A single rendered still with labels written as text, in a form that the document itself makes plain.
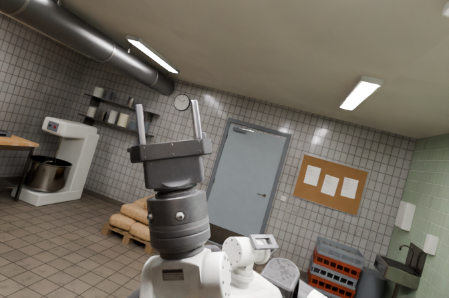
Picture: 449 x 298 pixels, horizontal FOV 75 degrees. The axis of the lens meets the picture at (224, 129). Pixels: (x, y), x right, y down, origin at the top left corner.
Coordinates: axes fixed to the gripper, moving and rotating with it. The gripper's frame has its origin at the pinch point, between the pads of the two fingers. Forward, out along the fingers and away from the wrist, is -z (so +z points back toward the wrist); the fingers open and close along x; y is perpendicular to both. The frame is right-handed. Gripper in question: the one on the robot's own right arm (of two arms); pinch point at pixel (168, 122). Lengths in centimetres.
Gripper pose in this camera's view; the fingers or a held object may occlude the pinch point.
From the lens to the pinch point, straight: 46.1
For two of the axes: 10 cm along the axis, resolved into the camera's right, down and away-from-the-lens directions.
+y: 2.1, -1.1, -9.7
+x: 9.7, -1.0, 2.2
